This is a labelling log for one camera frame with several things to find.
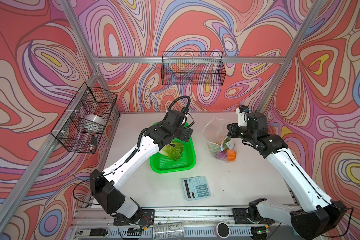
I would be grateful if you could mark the teal calculator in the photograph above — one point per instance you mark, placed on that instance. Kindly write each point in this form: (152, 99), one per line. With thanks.
(196, 188)

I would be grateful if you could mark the aluminium frame post right rear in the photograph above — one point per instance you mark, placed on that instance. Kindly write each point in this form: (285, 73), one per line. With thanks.
(301, 33)

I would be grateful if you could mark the black wire basket left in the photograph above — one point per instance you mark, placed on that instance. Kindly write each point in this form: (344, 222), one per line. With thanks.
(76, 134)

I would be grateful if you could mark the orange bell pepper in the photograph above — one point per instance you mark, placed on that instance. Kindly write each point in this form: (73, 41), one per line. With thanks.
(231, 155)

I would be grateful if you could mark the green plastic basket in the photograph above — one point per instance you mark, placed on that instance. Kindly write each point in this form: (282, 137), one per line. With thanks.
(162, 164)

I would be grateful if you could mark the clear zip top bag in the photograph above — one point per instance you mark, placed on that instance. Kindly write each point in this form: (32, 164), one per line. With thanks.
(216, 135)

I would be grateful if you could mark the black device on rail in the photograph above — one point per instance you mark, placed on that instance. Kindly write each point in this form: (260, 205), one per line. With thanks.
(92, 233)

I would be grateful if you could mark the black wire basket rear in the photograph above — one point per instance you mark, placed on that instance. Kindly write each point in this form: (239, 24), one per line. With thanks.
(195, 68)

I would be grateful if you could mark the silver drink can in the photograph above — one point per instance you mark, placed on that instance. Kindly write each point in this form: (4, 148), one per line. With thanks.
(174, 231)

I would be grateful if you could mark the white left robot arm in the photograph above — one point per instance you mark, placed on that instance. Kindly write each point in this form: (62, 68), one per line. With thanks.
(105, 184)

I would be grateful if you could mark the purple red onion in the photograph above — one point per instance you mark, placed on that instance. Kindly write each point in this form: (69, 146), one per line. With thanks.
(221, 155)

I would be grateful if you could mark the aluminium front rail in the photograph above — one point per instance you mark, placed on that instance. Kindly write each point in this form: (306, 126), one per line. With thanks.
(199, 224)

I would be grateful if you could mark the white roll in basket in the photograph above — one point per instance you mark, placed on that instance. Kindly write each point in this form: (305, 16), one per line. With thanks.
(96, 120)

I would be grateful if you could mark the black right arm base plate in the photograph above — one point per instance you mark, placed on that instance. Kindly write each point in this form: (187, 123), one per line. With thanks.
(249, 216)

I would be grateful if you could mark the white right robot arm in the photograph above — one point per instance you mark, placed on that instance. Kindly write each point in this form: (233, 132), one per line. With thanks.
(316, 212)

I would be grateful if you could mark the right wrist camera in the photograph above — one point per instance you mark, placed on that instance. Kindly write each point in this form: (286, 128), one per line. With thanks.
(242, 112)

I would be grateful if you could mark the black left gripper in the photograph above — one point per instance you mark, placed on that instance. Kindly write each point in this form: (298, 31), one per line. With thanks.
(184, 132)

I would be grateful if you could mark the black wire basket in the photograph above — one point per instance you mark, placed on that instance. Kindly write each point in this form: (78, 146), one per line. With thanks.
(195, 68)
(76, 134)

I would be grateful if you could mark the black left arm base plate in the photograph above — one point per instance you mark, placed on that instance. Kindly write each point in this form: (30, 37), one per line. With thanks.
(144, 217)

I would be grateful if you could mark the green lettuce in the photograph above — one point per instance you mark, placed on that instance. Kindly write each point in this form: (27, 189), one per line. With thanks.
(174, 151)

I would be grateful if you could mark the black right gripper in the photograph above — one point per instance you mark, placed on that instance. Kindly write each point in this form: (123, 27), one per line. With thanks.
(232, 128)

